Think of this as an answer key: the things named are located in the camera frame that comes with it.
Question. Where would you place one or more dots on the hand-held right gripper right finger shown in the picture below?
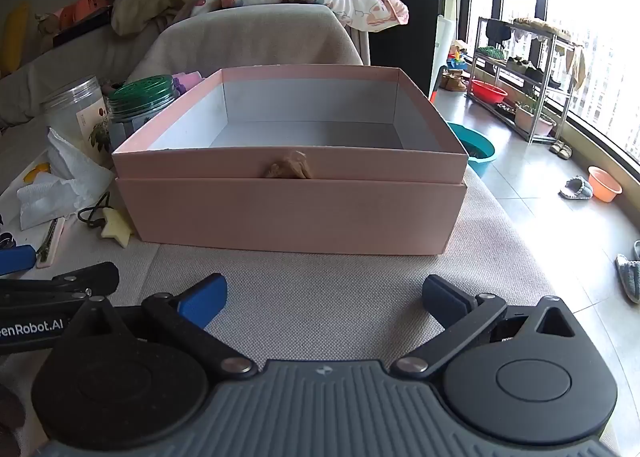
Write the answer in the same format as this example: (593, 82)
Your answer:
(445, 298)

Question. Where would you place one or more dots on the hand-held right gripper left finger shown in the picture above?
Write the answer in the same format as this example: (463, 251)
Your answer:
(202, 302)

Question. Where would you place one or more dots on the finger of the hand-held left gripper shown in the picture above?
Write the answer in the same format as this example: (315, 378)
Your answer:
(85, 279)
(17, 259)

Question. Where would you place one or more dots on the pink cardboard box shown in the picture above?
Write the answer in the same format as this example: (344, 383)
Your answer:
(300, 217)

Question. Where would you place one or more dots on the pale yellow star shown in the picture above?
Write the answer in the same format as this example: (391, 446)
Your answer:
(117, 229)

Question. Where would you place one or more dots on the small yellow item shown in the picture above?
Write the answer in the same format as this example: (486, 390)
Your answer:
(37, 172)

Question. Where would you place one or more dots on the crumpled white tissue paper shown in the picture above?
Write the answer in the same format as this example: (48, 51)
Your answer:
(65, 177)

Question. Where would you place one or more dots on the beige woven table cover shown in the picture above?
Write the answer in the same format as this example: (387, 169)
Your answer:
(325, 287)

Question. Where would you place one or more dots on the teal plastic basin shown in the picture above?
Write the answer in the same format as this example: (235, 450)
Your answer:
(475, 149)

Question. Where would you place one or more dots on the small tan plush piece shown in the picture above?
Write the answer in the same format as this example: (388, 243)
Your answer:
(287, 166)

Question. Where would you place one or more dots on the clear plastic jar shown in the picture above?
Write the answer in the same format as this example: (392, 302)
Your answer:
(70, 107)

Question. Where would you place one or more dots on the grey slipper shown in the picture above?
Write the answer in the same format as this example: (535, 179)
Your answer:
(576, 188)

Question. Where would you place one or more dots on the pair of beige shoes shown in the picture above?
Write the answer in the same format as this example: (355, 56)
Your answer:
(561, 149)

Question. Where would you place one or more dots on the green lidded jar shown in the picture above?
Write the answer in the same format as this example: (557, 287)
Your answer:
(142, 94)

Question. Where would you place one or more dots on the orange plastic basin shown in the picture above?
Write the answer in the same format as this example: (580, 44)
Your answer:
(605, 186)

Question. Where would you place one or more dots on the potted plant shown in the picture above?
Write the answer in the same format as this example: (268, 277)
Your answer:
(535, 119)

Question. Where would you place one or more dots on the beige sofa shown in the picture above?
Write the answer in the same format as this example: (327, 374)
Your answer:
(60, 62)

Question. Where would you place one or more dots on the red plastic basin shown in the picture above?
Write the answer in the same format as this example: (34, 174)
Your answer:
(489, 92)

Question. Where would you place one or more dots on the brown boots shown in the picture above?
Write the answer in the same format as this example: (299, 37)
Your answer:
(452, 82)

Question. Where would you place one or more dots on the purple and pink plush toy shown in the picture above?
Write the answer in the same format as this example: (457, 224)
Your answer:
(187, 82)

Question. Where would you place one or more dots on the yellow cushion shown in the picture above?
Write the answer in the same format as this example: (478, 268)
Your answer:
(14, 32)

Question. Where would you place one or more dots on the dark flat case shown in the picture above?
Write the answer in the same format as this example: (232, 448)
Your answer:
(82, 31)

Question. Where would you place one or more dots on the colourful plastic toy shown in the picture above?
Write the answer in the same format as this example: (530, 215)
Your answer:
(456, 59)

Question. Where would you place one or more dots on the small beige doll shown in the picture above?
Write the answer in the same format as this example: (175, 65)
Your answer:
(47, 22)

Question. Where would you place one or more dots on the white upright appliance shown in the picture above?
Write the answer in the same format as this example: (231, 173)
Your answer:
(441, 47)

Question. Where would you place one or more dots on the orange plush toy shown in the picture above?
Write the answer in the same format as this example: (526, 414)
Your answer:
(85, 2)

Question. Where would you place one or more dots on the metal shelf rack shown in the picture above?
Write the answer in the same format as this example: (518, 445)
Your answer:
(550, 37)

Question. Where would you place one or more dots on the cream blanket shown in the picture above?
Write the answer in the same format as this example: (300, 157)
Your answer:
(145, 2)

